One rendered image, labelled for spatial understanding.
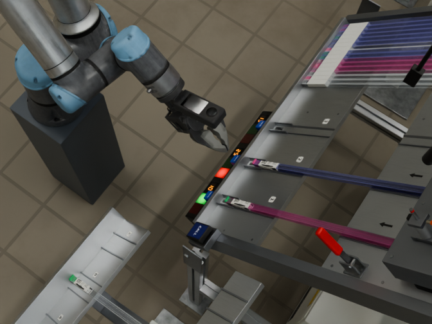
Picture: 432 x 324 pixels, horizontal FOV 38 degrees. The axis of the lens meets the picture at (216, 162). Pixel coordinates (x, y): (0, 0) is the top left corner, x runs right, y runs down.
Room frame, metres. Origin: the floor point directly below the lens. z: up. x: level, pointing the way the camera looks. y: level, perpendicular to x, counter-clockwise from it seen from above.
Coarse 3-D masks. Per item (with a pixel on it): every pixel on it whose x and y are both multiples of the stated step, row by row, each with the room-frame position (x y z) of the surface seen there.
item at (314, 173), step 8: (256, 160) 0.52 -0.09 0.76; (280, 168) 0.48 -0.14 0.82; (288, 168) 0.47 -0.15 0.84; (296, 168) 0.47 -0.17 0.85; (304, 168) 0.46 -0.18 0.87; (312, 176) 0.44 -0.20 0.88; (320, 176) 0.44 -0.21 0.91; (328, 176) 0.43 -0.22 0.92; (336, 176) 0.43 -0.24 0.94; (344, 176) 0.42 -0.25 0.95; (352, 176) 0.42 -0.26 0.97; (360, 176) 0.42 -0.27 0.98; (360, 184) 0.40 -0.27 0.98; (368, 184) 0.39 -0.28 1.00; (376, 184) 0.39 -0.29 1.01; (384, 184) 0.39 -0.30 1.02; (392, 184) 0.38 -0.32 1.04; (400, 184) 0.38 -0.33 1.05; (408, 184) 0.38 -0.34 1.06; (400, 192) 0.37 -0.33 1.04; (408, 192) 0.36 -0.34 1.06; (416, 192) 0.36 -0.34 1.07
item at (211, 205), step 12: (336, 24) 0.92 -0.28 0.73; (324, 48) 0.84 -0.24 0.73; (312, 60) 0.80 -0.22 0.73; (300, 84) 0.74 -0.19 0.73; (288, 96) 0.70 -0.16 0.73; (276, 108) 0.66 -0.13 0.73; (276, 120) 0.64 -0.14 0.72; (264, 132) 0.60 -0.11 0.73; (252, 144) 0.56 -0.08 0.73; (240, 156) 0.53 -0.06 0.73; (252, 156) 0.54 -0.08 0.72; (240, 168) 0.50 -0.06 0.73; (228, 180) 0.47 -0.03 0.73; (216, 192) 0.44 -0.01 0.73; (216, 204) 0.41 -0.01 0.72; (204, 216) 0.38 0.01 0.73
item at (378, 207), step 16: (416, 128) 0.51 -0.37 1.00; (400, 144) 0.48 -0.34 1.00; (416, 144) 0.47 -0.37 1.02; (400, 160) 0.44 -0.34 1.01; (416, 160) 0.43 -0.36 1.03; (384, 176) 0.41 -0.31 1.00; (400, 176) 0.40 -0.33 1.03; (416, 176) 0.40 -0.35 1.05; (368, 192) 0.38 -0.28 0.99; (384, 192) 0.37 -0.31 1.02; (368, 208) 0.34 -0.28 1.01; (384, 208) 0.34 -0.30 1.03; (400, 208) 0.33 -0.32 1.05; (352, 224) 0.31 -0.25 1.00; (368, 224) 0.31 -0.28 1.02; (384, 224) 0.31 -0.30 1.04; (400, 224) 0.30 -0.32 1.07; (352, 240) 0.28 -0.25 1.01; (336, 256) 0.25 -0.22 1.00; (368, 256) 0.25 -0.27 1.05; (368, 272) 0.22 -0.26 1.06; (384, 272) 0.22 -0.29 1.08; (400, 288) 0.19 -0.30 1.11; (416, 288) 0.18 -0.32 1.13
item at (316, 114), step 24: (312, 96) 0.69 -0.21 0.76; (336, 96) 0.66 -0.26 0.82; (360, 96) 0.65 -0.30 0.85; (288, 120) 0.63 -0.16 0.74; (312, 120) 0.61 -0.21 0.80; (336, 120) 0.59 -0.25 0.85; (264, 144) 0.57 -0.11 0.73; (288, 144) 0.55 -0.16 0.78; (312, 144) 0.53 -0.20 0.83; (264, 168) 0.49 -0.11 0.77; (240, 192) 0.44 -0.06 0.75; (264, 192) 0.43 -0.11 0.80; (288, 192) 0.41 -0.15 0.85; (216, 216) 0.38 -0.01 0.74; (240, 216) 0.37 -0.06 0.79; (264, 216) 0.36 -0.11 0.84
